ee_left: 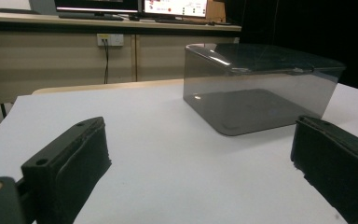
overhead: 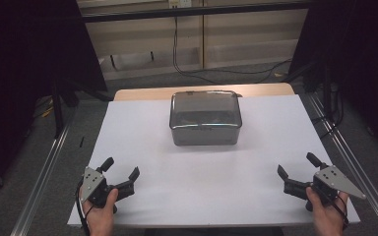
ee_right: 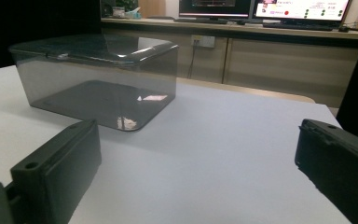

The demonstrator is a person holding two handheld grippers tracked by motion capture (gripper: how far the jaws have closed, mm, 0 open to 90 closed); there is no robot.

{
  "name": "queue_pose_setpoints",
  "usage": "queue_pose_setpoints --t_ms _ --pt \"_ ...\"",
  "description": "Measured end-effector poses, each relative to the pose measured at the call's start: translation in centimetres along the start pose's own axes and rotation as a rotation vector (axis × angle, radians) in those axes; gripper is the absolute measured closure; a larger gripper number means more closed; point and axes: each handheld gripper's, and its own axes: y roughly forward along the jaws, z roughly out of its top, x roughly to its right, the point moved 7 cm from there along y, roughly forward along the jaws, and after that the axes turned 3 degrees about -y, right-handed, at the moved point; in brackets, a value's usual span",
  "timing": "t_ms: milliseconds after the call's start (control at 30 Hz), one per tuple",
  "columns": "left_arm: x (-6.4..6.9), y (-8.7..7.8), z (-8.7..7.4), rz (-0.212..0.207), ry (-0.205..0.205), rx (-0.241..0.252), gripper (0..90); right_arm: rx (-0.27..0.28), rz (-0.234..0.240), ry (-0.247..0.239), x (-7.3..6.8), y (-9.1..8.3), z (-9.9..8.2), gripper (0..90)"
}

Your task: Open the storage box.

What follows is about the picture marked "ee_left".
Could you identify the black computer monitor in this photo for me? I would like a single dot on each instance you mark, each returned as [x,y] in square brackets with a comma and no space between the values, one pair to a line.
[96,4]

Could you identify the transparent grey lidded plastic box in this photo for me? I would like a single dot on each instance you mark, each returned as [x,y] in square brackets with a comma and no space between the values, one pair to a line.
[245,109]

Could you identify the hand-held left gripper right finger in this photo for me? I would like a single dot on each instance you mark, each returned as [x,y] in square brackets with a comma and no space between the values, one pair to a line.
[338,161]

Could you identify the computer monitor with bright screen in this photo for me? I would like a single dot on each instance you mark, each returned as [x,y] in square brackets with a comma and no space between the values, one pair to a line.
[174,6]

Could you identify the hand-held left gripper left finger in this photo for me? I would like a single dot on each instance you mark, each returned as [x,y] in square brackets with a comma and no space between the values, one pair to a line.
[74,161]

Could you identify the light wooden table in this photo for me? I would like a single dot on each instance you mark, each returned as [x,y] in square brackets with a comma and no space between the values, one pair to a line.
[105,86]

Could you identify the white table board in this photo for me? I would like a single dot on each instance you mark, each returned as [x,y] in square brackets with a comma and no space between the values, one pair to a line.
[167,161]

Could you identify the long beige desk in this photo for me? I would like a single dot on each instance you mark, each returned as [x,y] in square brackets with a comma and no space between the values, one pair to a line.
[43,68]

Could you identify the brown cardboard box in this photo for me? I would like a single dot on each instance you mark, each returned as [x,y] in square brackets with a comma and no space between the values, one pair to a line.
[216,11]

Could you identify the black keyboard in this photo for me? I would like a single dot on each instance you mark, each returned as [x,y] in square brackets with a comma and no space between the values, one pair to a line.
[90,17]
[180,21]

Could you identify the white wall socket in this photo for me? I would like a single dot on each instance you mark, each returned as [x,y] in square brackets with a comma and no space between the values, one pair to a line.
[115,39]

